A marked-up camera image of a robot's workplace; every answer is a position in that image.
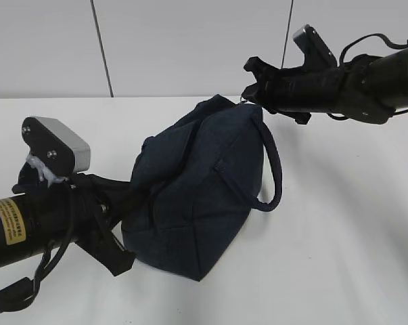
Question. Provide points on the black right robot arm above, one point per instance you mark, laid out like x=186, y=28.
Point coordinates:
x=369, y=89

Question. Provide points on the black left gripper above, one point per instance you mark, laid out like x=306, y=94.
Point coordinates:
x=79, y=209

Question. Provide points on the dark blue lunch bag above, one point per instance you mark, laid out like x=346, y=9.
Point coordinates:
x=202, y=177

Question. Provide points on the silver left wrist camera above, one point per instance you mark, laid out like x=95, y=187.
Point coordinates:
x=58, y=147

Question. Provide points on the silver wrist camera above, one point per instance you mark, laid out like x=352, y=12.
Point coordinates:
x=58, y=147
x=317, y=55

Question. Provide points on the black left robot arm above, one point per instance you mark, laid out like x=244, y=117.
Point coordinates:
x=9, y=233

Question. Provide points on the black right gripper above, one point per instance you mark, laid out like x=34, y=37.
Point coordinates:
x=293, y=92

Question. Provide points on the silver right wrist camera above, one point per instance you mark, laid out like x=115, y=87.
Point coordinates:
x=317, y=55

